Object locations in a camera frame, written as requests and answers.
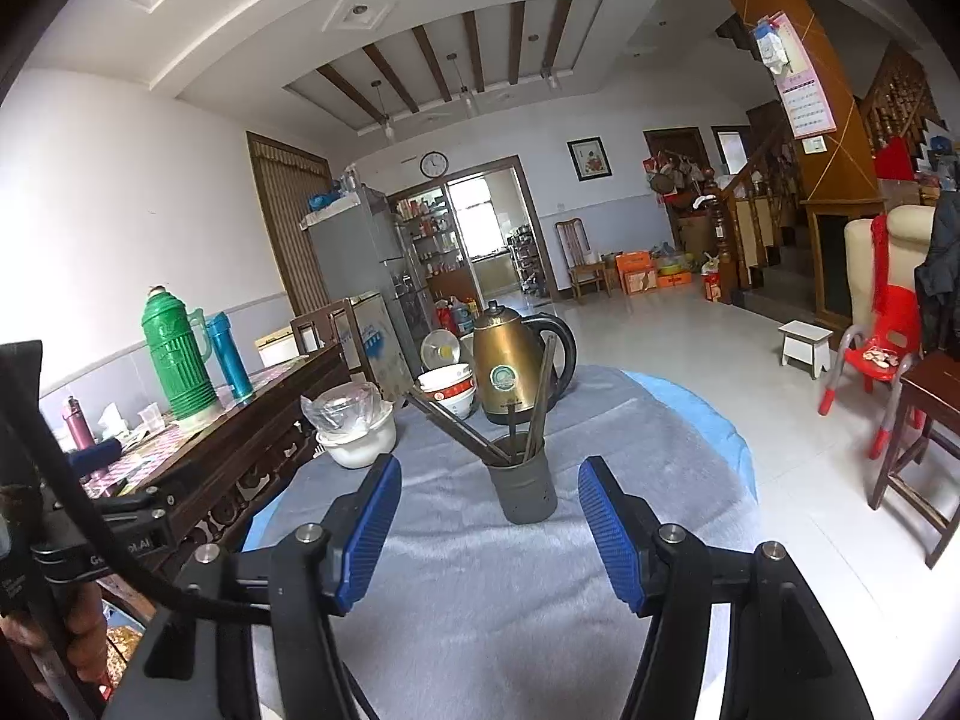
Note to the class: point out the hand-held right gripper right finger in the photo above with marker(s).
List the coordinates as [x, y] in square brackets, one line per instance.
[611, 532]

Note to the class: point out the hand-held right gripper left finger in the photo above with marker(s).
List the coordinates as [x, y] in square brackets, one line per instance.
[367, 532]

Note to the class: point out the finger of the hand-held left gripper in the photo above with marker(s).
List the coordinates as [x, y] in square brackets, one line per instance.
[142, 506]

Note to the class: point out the grey perforated chopstick holder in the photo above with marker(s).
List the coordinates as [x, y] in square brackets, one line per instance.
[525, 491]

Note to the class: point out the group of dark chopsticks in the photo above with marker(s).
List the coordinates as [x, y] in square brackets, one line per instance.
[457, 427]

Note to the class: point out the person's left hand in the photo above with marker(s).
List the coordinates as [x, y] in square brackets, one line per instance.
[86, 637]

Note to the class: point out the checkered sideboard cloth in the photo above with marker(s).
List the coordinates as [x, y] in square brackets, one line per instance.
[165, 450]

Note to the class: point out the purple water bottle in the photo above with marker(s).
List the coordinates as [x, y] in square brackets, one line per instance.
[76, 427]

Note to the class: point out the white ceramic pot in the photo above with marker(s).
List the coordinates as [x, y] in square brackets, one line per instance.
[360, 450]

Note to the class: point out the clear plastic cup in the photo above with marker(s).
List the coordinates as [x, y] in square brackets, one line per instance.
[150, 418]

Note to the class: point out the tissue pack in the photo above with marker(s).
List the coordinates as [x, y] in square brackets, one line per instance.
[114, 421]

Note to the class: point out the clear plastic bag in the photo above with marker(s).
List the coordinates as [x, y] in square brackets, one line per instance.
[345, 409]

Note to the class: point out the dark carved wooden sideboard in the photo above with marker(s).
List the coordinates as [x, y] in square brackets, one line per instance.
[247, 435]

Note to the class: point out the grey table cloth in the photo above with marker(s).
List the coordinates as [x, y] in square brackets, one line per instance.
[480, 615]

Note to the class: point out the green thermos flask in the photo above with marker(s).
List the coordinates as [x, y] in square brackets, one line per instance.
[176, 367]

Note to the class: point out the blue table cover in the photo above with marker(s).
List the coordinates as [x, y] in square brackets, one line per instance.
[720, 435]

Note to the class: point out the white bowl with red mark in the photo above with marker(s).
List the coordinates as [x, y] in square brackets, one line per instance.
[454, 406]

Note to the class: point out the red rimmed bowl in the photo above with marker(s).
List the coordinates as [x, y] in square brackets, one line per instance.
[448, 391]

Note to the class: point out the blue thermos flask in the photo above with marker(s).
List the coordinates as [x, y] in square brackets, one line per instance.
[229, 360]

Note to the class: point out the white printed appliance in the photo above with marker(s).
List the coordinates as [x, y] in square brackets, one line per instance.
[371, 345]

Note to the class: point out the round metal reflector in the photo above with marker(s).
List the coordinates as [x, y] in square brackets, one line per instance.
[439, 349]

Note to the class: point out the white chest freezer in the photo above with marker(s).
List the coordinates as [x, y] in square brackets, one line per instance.
[276, 349]

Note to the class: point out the dark wooden chair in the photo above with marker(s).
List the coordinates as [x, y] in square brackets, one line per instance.
[315, 330]

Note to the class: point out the golden electric kettle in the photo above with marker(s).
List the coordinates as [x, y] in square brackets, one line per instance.
[502, 352]

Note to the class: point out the blue water jug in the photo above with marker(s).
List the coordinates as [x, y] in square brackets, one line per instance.
[465, 317]

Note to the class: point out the orange cardboard box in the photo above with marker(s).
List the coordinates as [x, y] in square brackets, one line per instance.
[637, 274]

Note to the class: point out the red gift box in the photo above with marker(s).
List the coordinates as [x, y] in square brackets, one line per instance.
[712, 287]

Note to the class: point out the small white stool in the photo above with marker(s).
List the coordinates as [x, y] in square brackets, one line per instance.
[804, 334]

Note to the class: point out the grey refrigerator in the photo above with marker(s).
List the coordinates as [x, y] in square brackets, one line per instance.
[352, 255]

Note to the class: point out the metal storage rack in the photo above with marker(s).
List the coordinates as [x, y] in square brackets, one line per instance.
[529, 262]

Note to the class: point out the wooden dining chair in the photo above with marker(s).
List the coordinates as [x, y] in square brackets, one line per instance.
[574, 240]

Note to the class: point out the glass shelf with bottles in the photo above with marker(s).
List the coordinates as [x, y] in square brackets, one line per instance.
[431, 236]

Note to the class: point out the brown wooden door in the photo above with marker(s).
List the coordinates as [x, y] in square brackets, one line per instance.
[289, 225]

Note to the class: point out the wooden stair railing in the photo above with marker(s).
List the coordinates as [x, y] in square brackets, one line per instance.
[739, 232]

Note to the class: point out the brown wooden side table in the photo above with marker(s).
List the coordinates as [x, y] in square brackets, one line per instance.
[930, 390]

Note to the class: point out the red plastic chair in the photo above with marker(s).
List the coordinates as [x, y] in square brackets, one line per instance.
[892, 315]

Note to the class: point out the cream armchair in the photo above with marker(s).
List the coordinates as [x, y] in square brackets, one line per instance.
[862, 255]

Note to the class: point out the dark jacket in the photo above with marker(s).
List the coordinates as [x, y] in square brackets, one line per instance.
[941, 270]

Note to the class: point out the round wall clock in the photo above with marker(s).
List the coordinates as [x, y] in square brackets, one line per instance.
[434, 164]

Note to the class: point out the framed wall picture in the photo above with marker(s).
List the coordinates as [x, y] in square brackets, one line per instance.
[586, 159]

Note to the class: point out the wall calendar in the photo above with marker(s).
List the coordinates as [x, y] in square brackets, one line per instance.
[806, 90]

